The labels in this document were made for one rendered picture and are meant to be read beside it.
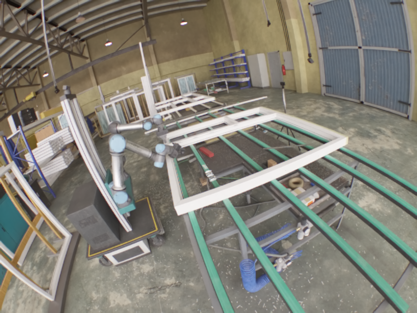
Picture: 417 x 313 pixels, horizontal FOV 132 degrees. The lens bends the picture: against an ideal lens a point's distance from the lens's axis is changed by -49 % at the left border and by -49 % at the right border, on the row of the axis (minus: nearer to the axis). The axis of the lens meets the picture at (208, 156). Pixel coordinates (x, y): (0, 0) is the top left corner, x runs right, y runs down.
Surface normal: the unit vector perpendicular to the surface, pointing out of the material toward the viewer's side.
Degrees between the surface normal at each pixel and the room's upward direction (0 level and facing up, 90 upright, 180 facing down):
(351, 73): 90
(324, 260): 0
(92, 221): 90
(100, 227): 90
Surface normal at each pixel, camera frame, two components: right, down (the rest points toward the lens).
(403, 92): -0.93, 0.32
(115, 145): 0.60, 0.12
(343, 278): -0.22, -0.87
